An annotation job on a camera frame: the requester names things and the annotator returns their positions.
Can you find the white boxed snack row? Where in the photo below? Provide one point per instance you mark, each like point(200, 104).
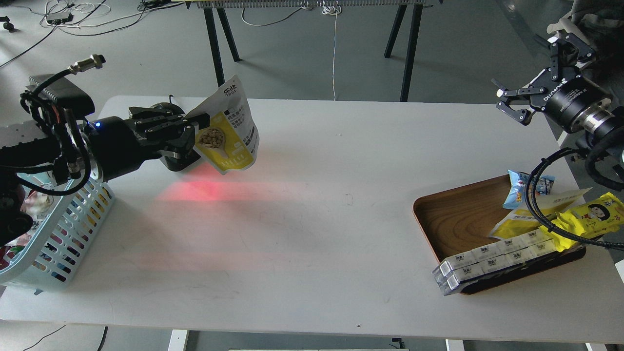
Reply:
point(504, 254)
point(491, 280)

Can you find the yellow white flat snack pouch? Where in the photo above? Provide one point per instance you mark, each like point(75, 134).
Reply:
point(521, 220)

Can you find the light blue plastic basket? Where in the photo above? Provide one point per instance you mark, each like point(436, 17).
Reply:
point(59, 241)

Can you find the yellow white nut snack pouch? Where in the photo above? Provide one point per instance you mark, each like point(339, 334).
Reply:
point(226, 135)

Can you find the floor power strip with cables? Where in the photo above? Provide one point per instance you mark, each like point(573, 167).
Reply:
point(70, 14)

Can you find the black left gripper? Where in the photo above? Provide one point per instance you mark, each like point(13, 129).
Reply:
point(116, 145)

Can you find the blue snack packet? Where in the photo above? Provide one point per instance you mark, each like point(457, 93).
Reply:
point(518, 181)

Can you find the brown wooden tray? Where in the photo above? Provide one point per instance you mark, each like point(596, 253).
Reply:
point(460, 219)

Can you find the black barcode scanner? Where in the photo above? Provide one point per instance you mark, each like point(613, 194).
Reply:
point(177, 153)

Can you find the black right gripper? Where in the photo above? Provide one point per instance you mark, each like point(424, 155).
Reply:
point(562, 92)

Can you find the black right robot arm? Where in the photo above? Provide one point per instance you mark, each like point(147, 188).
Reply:
point(602, 153)

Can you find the black table legs right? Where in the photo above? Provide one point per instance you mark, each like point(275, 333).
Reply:
point(412, 40)

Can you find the yellow cartoon face snack bag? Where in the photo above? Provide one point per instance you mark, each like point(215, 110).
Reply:
point(593, 219)

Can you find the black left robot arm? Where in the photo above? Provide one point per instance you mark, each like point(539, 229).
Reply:
point(56, 151)

